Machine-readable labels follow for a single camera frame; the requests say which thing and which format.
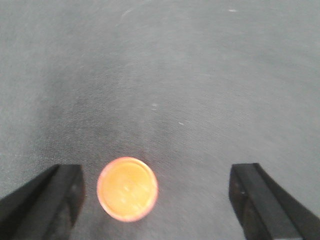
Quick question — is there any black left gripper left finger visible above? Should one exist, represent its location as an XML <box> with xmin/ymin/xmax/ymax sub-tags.
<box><xmin>0</xmin><ymin>164</ymin><xmax>84</xmax><ymax>240</ymax></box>

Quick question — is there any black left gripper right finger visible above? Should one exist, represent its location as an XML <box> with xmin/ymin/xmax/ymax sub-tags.
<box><xmin>229</xmin><ymin>163</ymin><xmax>320</xmax><ymax>240</ymax></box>

